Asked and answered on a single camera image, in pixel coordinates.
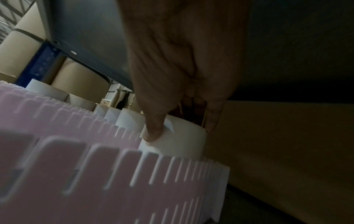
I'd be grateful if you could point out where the stack of large brown rolls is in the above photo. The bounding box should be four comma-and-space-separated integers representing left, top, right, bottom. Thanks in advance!
0, 0, 111, 103

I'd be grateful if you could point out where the black strap band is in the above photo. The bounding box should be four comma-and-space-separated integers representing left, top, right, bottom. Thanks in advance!
13, 28, 46, 42

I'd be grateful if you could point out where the person's right hand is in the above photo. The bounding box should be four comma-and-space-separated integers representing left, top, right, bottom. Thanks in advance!
117, 0, 252, 142

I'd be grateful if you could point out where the blue perforated rack post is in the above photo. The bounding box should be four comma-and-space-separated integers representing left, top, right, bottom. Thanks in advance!
16, 41, 60, 86

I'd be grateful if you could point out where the brown cardboard box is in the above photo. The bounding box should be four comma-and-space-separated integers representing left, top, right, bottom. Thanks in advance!
204, 99, 354, 224

